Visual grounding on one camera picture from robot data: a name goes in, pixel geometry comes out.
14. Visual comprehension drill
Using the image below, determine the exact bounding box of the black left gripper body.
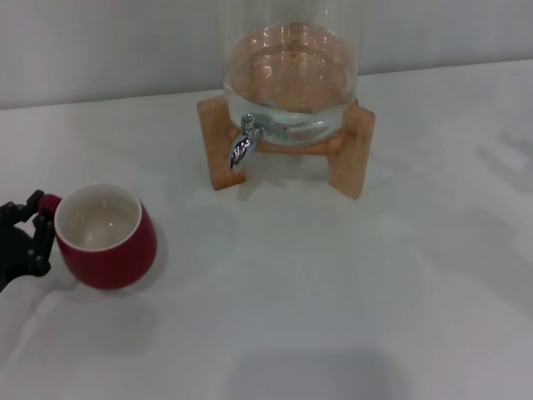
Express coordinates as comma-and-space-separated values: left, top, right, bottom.
0, 220, 34, 293

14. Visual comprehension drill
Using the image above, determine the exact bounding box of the red ceramic cup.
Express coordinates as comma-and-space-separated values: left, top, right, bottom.
37, 181, 159, 291

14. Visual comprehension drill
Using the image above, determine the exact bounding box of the silver metal faucet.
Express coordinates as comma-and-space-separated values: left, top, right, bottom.
230, 112, 266, 171

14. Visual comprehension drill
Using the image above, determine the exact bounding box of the glass water dispenser jar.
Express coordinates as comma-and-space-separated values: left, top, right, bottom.
220, 0, 360, 148

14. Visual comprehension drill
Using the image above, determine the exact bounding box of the wooden dispenser stand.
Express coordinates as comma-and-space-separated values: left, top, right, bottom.
196, 96, 376, 201

